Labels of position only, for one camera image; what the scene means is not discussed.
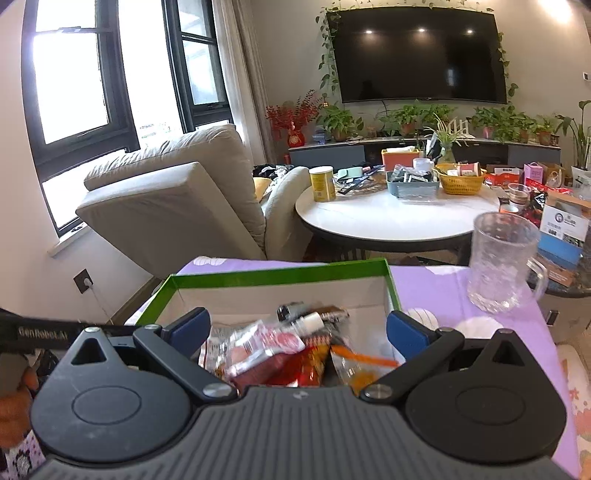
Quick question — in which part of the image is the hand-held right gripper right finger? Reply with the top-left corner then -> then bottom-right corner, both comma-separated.
360,310 -> 540,404

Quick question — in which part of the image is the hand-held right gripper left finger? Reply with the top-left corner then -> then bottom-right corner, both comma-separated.
65,307 -> 238,404

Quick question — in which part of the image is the green cardboard box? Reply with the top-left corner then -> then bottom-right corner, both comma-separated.
134,257 -> 402,398

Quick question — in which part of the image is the red snack packet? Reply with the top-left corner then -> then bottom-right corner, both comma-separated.
231,335 -> 335,388

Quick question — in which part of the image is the purple floral tablecloth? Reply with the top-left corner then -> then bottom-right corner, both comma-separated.
124,255 -> 581,480

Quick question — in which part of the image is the clear orange snack packet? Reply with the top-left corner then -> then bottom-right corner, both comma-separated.
330,344 -> 400,398

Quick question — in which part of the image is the white pink snack packet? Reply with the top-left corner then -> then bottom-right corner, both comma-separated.
203,320 -> 308,381

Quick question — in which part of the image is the dark brown snack packet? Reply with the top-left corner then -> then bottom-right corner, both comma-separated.
318,305 -> 349,324

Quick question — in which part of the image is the person's patterned clothing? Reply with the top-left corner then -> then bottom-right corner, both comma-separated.
0,353 -> 47,480

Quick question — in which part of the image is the small white bottle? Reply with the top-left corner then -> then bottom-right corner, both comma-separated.
295,311 -> 326,335

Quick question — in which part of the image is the round white table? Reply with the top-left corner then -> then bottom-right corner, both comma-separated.
294,175 -> 504,266

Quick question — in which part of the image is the clear glass mug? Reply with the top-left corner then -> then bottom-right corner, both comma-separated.
467,212 -> 549,315

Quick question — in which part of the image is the beige armchair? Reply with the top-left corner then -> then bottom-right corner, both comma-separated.
75,124 -> 315,278

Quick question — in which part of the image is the grey-blue tray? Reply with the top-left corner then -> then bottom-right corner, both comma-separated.
385,170 -> 440,200

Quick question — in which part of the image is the yellow woven basket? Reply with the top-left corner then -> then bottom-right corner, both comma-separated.
435,162 -> 488,195

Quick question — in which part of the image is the dark round coffee table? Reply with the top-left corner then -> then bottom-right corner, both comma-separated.
531,240 -> 591,344

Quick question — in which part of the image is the yellow tin can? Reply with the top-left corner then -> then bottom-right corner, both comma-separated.
308,166 -> 337,203

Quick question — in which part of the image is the orange tissue box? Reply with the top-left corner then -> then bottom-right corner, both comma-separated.
381,147 -> 422,172

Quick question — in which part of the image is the dark patterned cloth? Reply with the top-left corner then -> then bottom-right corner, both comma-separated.
253,162 -> 291,181

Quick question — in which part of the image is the red foil packet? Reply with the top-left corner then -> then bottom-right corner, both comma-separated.
526,191 -> 550,227

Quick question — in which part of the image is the clear plastic cup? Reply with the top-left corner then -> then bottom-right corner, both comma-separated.
508,183 -> 533,206

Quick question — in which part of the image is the flat red box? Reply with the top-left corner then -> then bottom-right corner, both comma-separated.
485,167 -> 525,190

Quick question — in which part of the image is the blue white carton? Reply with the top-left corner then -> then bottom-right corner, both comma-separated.
538,191 -> 591,271

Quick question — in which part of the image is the floral floor mat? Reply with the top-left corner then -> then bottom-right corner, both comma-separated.
556,344 -> 591,480

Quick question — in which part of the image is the dark television cabinet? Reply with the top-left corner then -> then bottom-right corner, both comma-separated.
288,138 -> 561,171

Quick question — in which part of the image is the spider plant in vase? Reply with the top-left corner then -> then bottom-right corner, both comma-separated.
425,113 -> 467,162

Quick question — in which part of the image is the white picket fence ornament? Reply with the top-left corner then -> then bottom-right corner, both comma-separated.
450,117 -> 476,139

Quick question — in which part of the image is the green potted plant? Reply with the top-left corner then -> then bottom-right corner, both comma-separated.
392,105 -> 421,137
536,115 -> 561,146
503,113 -> 536,143
471,106 -> 504,139
318,106 -> 363,141

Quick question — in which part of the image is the red flower decoration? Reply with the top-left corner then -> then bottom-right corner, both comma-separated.
265,90 -> 324,148

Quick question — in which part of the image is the tall leafy potted plant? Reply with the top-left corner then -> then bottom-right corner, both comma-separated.
556,99 -> 591,169

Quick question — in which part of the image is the beige curtain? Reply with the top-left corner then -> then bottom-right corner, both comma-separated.
215,0 -> 273,164

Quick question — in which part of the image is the black framed window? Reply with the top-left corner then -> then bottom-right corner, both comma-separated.
21,0 -> 236,238

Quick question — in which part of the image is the hanging vine plant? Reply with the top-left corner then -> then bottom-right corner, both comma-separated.
315,0 -> 520,104

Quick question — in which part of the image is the black television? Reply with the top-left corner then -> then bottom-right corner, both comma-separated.
326,7 -> 509,104

